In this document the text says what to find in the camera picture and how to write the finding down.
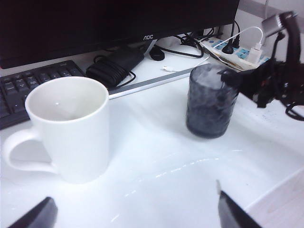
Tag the white ceramic mug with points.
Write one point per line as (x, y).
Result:
(76, 142)

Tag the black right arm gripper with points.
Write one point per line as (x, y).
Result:
(270, 83)

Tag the round black disc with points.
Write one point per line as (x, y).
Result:
(156, 54)

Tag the folded paper booklet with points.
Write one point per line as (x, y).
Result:
(228, 62)

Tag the black AOC computer monitor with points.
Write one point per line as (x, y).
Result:
(95, 23)

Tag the black power adapter brick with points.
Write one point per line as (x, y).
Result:
(114, 64)

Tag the black computer keyboard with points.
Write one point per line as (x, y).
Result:
(35, 80)

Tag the white blue power strip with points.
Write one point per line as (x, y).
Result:
(240, 51)

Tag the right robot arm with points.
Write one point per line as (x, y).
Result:
(294, 42)

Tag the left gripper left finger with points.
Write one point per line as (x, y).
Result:
(40, 213)

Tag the black power plug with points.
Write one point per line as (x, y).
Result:
(227, 47)

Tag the white raised desk board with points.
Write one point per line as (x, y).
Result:
(154, 147)

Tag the white USB charger plug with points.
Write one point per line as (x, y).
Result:
(255, 55)

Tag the black textured glass cup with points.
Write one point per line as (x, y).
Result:
(209, 114)

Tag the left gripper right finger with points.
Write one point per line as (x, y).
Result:
(232, 213)

